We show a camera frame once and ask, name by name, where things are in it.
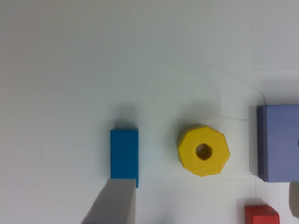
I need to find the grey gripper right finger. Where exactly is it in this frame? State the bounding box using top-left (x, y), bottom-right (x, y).
top-left (289, 181), bottom-right (299, 219)

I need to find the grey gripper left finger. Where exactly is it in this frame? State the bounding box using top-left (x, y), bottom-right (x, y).
top-left (82, 179), bottom-right (136, 224)

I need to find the small red block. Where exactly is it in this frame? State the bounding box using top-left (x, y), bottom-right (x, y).
top-left (244, 205), bottom-right (280, 224)

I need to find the small blue rectangular block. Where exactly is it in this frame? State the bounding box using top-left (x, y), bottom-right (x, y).
top-left (110, 129), bottom-right (139, 184)

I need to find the purple square block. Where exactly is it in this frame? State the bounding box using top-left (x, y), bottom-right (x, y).
top-left (257, 105), bottom-right (299, 182)

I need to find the yellow octagonal block with hole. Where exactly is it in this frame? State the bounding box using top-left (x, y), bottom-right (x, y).
top-left (177, 126), bottom-right (230, 177)

